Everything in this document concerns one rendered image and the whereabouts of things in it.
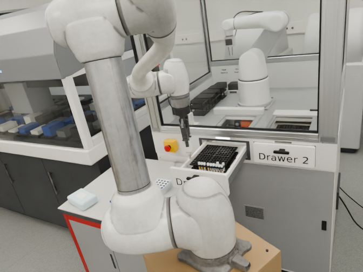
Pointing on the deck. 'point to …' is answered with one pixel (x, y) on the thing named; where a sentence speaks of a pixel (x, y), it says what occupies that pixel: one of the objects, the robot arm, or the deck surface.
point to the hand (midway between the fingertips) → (188, 145)
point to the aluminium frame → (155, 120)
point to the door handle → (134, 48)
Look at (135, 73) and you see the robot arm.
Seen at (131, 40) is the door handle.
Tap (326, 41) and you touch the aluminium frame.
